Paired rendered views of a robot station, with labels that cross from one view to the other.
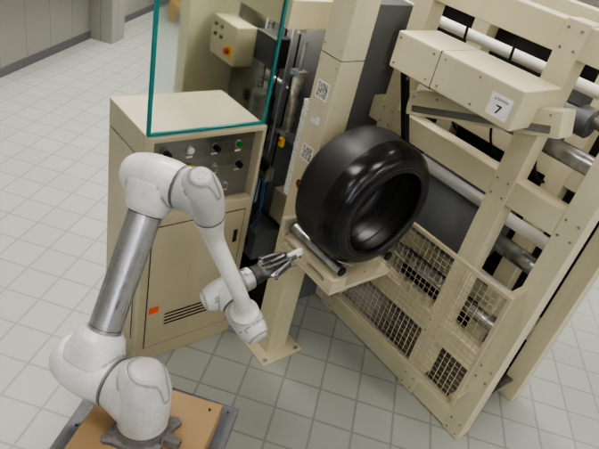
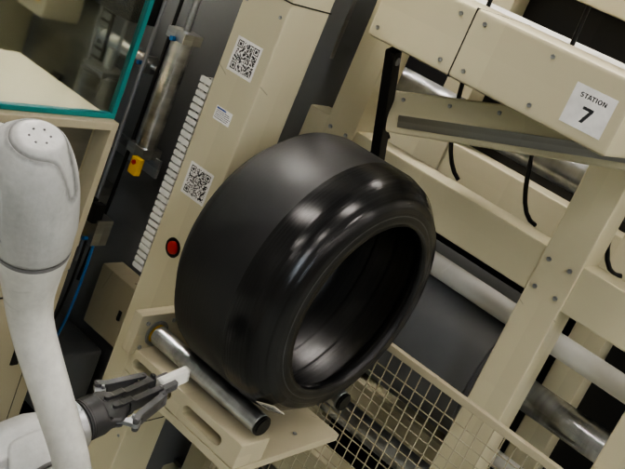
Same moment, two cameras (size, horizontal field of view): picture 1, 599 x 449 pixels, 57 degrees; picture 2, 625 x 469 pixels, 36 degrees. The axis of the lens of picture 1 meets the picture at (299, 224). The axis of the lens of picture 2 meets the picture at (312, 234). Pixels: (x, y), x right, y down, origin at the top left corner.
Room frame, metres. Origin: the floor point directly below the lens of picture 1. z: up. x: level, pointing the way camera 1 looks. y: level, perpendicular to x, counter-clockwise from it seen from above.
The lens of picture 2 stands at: (0.22, 0.18, 1.87)
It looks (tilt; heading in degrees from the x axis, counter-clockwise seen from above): 18 degrees down; 348
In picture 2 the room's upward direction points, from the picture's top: 23 degrees clockwise
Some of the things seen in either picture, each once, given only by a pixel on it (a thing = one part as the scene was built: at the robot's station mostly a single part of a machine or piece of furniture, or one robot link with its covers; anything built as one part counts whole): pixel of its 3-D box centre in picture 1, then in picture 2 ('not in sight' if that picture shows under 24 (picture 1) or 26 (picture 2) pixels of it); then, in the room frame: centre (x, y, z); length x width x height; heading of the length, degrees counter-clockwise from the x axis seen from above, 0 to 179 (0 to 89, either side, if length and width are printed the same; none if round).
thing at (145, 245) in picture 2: (299, 149); (179, 178); (2.27, 0.08, 1.19); 0.05 x 0.04 x 0.48; 135
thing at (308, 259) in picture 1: (313, 259); (194, 401); (1.96, -0.10, 0.84); 0.36 x 0.09 x 0.06; 45
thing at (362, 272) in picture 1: (334, 257); (232, 404); (2.06, -0.19, 0.80); 0.37 x 0.36 x 0.02; 135
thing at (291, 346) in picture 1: (269, 340); not in sight; (2.23, 0.00, 0.01); 0.27 x 0.27 x 0.02; 45
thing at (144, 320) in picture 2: (315, 218); (197, 323); (2.19, -0.07, 0.90); 0.40 x 0.03 x 0.10; 135
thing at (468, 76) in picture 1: (469, 76); (517, 63); (2.19, -0.49, 1.71); 0.61 x 0.25 x 0.15; 45
